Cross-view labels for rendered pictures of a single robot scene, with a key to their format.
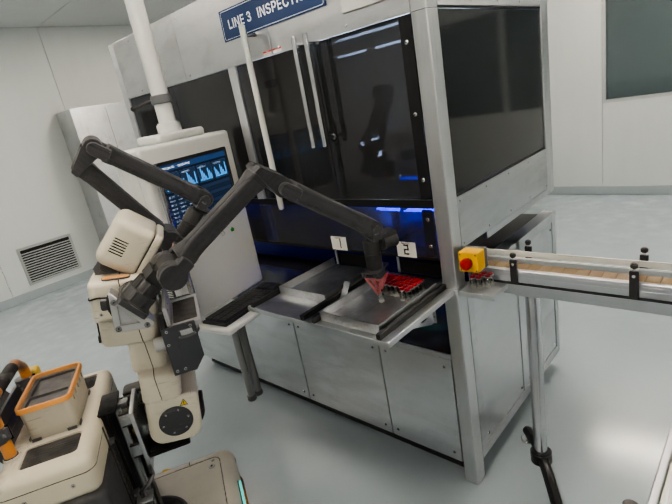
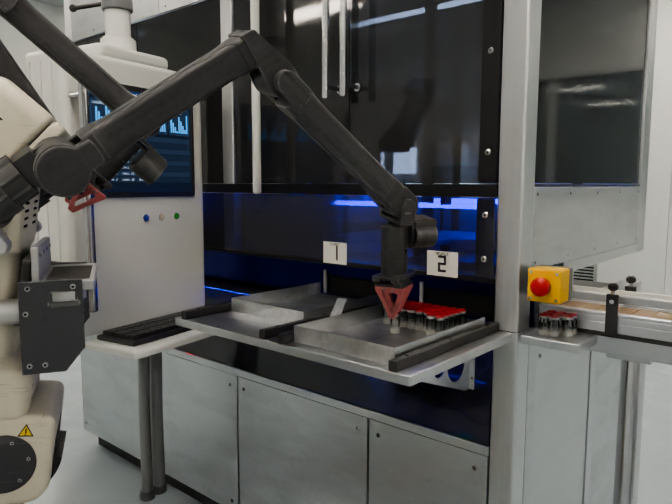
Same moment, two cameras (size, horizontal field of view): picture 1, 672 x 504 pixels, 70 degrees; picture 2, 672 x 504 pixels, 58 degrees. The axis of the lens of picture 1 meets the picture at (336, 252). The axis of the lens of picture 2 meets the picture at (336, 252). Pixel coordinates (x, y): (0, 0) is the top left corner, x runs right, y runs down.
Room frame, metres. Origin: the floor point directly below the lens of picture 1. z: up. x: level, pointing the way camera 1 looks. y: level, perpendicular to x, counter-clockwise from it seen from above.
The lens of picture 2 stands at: (0.28, 0.10, 1.21)
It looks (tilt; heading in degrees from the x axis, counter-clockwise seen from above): 6 degrees down; 356
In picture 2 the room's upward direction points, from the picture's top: straight up
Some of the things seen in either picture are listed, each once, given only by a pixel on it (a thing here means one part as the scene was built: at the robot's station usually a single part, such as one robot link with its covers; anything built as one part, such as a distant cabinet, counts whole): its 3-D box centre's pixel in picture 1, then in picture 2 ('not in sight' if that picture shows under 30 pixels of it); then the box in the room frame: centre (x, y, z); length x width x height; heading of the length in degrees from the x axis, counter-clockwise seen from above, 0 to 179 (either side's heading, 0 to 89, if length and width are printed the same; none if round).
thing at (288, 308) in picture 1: (351, 296); (344, 325); (1.69, -0.03, 0.87); 0.70 x 0.48 x 0.02; 45
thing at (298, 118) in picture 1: (286, 130); (287, 81); (2.07, 0.11, 1.50); 0.47 x 0.01 x 0.59; 45
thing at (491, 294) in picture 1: (485, 288); (561, 338); (1.54, -0.50, 0.87); 0.14 x 0.13 x 0.02; 135
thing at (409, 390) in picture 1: (348, 301); (322, 376); (2.62, -0.02, 0.44); 2.06 x 1.00 x 0.88; 45
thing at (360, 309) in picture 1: (379, 301); (392, 329); (1.54, -0.12, 0.90); 0.34 x 0.26 x 0.04; 134
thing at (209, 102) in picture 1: (214, 140); (178, 98); (2.45, 0.49, 1.50); 0.49 x 0.01 x 0.59; 45
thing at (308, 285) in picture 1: (330, 278); (312, 301); (1.86, 0.04, 0.90); 0.34 x 0.26 x 0.04; 135
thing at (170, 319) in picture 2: (245, 301); (172, 323); (1.97, 0.44, 0.82); 0.40 x 0.14 x 0.02; 145
